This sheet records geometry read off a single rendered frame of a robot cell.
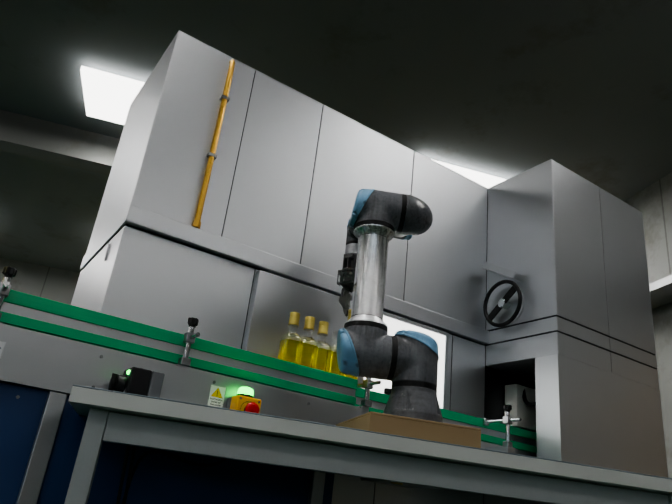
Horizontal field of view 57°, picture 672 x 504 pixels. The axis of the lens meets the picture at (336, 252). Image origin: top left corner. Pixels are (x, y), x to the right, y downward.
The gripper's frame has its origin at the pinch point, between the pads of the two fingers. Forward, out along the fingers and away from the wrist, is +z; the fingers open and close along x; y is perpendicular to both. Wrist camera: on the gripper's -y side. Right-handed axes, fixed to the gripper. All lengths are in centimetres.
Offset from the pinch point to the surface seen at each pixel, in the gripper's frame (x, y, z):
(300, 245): -21.1, 6.8, -25.8
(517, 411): 35, -89, 17
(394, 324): 1.5, -32.0, -5.7
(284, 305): -20.7, 12.3, -0.2
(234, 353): -10, 48, 27
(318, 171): -19, 4, -59
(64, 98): -311, -55, -222
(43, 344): -31, 92, 36
